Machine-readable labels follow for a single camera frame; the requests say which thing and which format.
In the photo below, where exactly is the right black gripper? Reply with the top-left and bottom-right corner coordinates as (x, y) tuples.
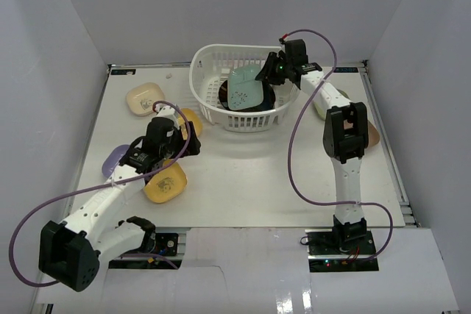
(255, 52), (292, 87)

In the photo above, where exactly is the dark blue leaf plate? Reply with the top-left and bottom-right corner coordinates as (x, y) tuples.
(257, 85), (276, 111)

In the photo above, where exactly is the light teal speckled plate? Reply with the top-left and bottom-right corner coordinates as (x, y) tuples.
(227, 65), (263, 111)

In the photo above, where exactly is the yellow square panda plate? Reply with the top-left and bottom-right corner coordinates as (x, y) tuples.
(144, 162), (188, 204)

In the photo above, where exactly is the cream square panda plate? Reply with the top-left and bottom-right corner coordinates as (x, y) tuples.
(125, 82), (165, 116)

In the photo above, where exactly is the lavender square plate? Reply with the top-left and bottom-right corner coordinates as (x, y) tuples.
(102, 144), (130, 179)

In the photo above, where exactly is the green square panda plate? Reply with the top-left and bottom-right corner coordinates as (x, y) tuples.
(313, 90), (350, 121)

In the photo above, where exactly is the tan square panda plate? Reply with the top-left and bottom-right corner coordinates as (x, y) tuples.
(367, 121), (380, 148)

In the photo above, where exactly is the round brown rimmed plate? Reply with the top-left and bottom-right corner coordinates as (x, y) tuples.
(218, 80), (230, 110)

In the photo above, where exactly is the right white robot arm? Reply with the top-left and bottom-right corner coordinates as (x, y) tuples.
(255, 38), (369, 254)

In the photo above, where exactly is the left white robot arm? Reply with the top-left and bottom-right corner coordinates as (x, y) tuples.
(39, 116), (201, 292)

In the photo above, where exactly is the white plastic dish basket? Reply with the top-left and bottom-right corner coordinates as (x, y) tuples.
(189, 44), (300, 132)

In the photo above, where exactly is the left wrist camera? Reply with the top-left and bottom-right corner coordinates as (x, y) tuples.
(152, 104), (183, 129)

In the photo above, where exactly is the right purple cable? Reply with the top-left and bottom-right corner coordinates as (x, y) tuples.
(279, 29), (394, 262)

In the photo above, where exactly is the purple cable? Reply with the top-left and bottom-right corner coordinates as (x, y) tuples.
(279, 29), (394, 262)
(7, 101), (192, 288)

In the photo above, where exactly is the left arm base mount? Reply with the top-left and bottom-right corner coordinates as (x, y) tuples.
(108, 232), (185, 270)

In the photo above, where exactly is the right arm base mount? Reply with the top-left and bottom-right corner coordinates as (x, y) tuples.
(300, 231), (379, 274)

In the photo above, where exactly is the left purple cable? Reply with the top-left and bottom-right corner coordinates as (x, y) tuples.
(7, 101), (192, 288)

